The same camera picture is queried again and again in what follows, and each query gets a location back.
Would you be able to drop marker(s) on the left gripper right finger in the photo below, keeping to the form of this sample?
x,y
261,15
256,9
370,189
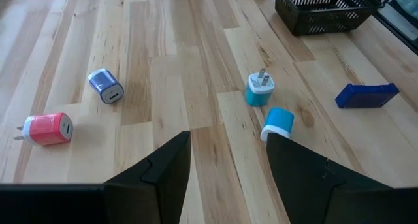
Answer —
x,y
300,178

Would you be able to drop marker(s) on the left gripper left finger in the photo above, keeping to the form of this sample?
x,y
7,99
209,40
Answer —
x,y
156,191

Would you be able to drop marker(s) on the blue and white charger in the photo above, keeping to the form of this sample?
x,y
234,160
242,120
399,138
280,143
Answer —
x,y
279,119

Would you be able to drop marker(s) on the teal and white charger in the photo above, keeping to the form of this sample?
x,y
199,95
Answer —
x,y
258,96

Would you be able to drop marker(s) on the navy blue rectangular box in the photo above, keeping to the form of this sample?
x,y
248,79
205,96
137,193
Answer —
x,y
365,96

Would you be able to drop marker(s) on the purple and white charger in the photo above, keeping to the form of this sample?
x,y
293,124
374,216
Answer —
x,y
104,83

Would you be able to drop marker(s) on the pink and white charger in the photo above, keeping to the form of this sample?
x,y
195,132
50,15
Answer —
x,y
45,129

